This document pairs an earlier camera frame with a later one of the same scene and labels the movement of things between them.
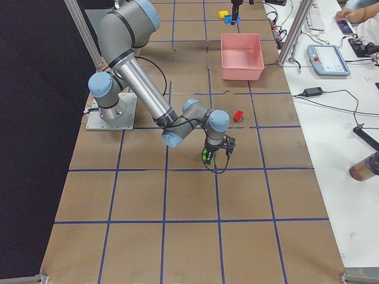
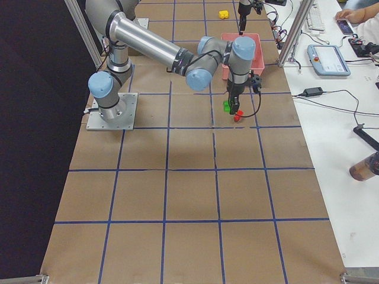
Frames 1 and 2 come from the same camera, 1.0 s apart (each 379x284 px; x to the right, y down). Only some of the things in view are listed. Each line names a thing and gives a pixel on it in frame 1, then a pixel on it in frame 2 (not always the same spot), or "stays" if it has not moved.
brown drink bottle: [365, 168] stays
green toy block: [205, 155] to [227, 107]
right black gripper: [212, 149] to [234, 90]
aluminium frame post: [296, 28] stays
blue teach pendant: [326, 60] stays
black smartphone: [345, 26] stays
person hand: [355, 16] stays
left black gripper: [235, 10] to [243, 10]
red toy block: [238, 115] stays
